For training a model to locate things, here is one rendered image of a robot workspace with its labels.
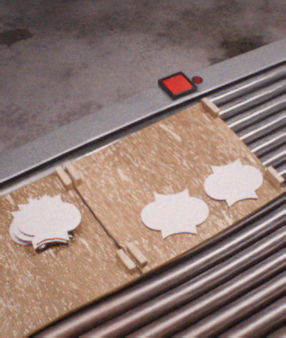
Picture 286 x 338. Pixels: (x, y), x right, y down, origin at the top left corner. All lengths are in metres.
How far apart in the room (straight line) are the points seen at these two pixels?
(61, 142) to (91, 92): 1.47
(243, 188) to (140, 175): 0.24
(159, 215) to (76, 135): 0.33
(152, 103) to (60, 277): 0.58
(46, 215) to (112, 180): 0.20
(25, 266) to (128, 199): 0.30
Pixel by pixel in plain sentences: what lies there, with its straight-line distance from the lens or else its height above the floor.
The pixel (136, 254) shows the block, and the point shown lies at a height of 0.96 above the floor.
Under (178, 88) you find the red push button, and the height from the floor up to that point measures 0.93.
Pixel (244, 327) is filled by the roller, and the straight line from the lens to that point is 1.36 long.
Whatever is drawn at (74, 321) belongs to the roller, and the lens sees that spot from 1.36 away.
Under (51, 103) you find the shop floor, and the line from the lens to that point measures 3.08.
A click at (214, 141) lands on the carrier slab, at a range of 1.63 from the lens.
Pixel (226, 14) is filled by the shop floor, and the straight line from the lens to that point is 3.65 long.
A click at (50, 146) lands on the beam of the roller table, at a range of 1.65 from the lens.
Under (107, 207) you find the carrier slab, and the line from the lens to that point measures 1.50.
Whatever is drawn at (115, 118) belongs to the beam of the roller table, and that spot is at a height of 0.91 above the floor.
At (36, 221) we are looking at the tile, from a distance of 1.43.
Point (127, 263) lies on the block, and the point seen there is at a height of 0.96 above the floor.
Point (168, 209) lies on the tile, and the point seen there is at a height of 0.94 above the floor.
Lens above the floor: 2.13
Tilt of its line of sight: 48 degrees down
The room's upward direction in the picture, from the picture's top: 1 degrees clockwise
